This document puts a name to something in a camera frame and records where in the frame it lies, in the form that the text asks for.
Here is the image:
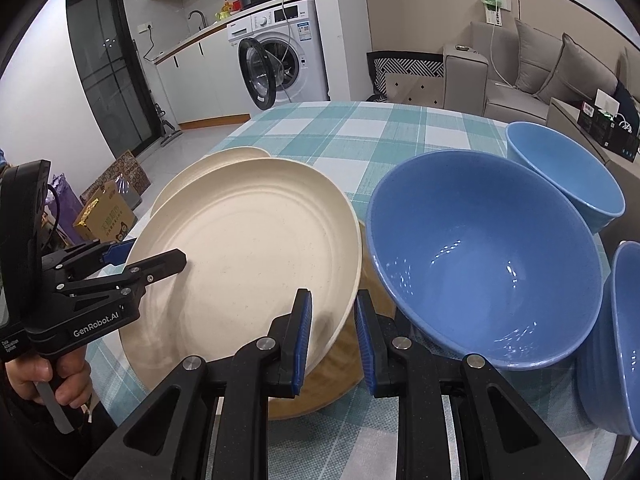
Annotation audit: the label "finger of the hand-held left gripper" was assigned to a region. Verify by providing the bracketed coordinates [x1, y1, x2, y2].
[55, 249, 188, 307]
[41, 240, 136, 282]

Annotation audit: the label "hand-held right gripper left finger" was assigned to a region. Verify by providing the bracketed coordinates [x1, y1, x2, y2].
[74, 288, 321, 480]

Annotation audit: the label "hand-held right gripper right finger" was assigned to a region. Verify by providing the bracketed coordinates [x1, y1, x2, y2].
[353, 294, 591, 480]

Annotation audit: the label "tan plate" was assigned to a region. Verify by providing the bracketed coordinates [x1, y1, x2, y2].
[267, 220, 398, 422]

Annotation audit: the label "cream plate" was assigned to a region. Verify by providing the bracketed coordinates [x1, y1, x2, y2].
[150, 146, 271, 217]
[119, 158, 362, 393]

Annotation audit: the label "blue bowl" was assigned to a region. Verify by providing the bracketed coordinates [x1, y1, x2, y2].
[575, 241, 640, 441]
[365, 149, 604, 371]
[505, 121, 627, 235]

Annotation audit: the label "person's left forearm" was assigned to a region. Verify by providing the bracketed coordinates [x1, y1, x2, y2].
[0, 360, 118, 480]

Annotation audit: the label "person's left hand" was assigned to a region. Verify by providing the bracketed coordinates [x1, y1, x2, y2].
[5, 345, 94, 408]

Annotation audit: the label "yellow cardboard box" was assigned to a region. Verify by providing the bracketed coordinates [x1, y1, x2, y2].
[72, 180, 138, 243]

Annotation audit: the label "purple bag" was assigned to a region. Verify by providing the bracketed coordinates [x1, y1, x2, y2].
[42, 174, 83, 221]

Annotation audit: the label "stick vacuum cleaner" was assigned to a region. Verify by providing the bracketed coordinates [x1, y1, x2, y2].
[152, 102, 183, 148]

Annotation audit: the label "dark glass door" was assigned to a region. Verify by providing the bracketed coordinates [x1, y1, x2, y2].
[66, 0, 156, 158]

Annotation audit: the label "white kitchen counter cabinets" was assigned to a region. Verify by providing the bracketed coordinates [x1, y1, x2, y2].
[152, 25, 251, 128]

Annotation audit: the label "white washing machine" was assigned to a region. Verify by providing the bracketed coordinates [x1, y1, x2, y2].
[226, 0, 331, 115]

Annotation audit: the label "grey sofa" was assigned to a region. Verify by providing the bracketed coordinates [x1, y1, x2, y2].
[442, 17, 640, 126]

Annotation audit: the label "grey side cabinet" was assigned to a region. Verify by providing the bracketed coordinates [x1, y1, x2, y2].
[545, 96, 640, 176]

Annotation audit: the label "black open box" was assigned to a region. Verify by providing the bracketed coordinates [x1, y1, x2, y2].
[576, 101, 640, 163]

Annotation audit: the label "grey cushion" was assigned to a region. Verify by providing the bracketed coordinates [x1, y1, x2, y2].
[514, 17, 566, 95]
[535, 32, 618, 106]

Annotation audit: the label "white small box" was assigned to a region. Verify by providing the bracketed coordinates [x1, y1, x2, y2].
[594, 89, 621, 113]

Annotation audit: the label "white charging cable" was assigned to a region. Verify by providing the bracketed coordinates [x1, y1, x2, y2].
[487, 22, 516, 88]

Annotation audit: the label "wall outlet with green charger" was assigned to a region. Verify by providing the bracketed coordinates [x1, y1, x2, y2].
[477, 0, 512, 26]

